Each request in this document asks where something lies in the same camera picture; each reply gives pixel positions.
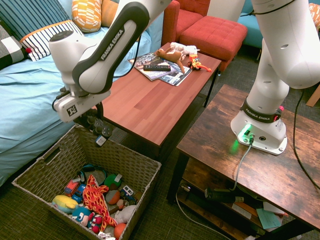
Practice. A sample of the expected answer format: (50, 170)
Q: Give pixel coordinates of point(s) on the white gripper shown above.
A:
(75, 107)

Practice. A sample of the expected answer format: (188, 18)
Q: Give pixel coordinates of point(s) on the black Sony gamepad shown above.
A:
(100, 130)

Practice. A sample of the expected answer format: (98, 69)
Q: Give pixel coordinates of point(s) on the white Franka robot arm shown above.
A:
(275, 50)

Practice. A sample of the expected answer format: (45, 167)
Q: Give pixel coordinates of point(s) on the grey wicker basket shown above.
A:
(125, 155)

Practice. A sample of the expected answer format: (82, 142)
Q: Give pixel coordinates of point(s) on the blue black headphones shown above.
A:
(88, 167)

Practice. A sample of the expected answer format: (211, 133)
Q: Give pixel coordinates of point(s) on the reddish wooden coffee table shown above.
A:
(155, 105)

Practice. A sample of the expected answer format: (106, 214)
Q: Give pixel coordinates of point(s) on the light blue sofa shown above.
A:
(25, 100)

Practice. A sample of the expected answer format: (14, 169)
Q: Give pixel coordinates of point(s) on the green plush ball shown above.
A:
(112, 182)

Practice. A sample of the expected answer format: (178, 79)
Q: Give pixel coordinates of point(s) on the orange toy car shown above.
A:
(70, 187)

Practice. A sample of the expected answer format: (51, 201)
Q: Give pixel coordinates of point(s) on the blue police toy car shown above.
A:
(79, 192)

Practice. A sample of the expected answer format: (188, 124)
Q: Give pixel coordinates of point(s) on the magazine with dark cover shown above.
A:
(145, 60)

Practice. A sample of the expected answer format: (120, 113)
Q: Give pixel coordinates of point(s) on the orange flame pattern plush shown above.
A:
(96, 197)

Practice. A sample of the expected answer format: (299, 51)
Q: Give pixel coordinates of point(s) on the black remote control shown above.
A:
(157, 67)

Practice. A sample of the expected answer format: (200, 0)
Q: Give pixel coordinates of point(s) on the orange and grey plush ball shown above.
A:
(112, 197)

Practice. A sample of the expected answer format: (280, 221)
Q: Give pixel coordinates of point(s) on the white blue toy bus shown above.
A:
(127, 192)

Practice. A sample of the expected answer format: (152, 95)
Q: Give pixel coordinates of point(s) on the small red pompom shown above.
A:
(28, 50)

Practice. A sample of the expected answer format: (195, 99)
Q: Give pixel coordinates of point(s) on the white navy striped pillow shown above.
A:
(45, 37)

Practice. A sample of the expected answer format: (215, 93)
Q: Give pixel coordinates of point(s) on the yellow and blue plush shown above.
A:
(65, 203)

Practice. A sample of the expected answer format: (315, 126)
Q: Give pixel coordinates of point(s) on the magazine with white border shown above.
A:
(178, 78)

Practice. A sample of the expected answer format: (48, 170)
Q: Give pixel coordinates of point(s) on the Captain America plush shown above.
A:
(81, 215)

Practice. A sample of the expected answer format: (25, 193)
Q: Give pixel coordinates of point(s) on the brown plush monkey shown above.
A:
(171, 56)

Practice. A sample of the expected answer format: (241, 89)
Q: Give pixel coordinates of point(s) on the yellow patterned pillow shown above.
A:
(86, 15)

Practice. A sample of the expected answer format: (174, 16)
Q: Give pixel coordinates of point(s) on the white grey plush animal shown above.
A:
(126, 213)

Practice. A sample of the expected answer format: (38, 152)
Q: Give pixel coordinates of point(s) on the plain orange pillow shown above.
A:
(108, 12)

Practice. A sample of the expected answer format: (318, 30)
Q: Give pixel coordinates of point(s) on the black white checked pillow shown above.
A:
(7, 47)

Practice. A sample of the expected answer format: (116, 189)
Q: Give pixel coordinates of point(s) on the orange toy excavator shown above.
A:
(195, 63)

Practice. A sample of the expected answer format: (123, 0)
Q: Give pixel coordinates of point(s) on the dark blue striped pillow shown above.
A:
(30, 12)

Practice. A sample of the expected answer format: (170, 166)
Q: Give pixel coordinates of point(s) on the rustic brown robot table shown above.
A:
(212, 150)

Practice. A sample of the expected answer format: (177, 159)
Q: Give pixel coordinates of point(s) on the red armchair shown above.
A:
(187, 17)

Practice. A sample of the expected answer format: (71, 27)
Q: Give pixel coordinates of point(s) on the red ottoman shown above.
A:
(215, 32)

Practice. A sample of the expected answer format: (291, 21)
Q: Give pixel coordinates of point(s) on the black device under table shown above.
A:
(220, 195)

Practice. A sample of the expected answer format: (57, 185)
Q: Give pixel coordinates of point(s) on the white paper sheet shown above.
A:
(241, 210)

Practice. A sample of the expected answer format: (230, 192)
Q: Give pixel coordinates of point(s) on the teal sofa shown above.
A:
(252, 30)

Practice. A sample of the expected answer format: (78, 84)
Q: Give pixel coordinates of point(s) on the teal paper sheet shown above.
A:
(268, 218)

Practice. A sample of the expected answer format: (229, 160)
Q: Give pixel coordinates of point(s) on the light wooden furniture leg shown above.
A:
(313, 97)

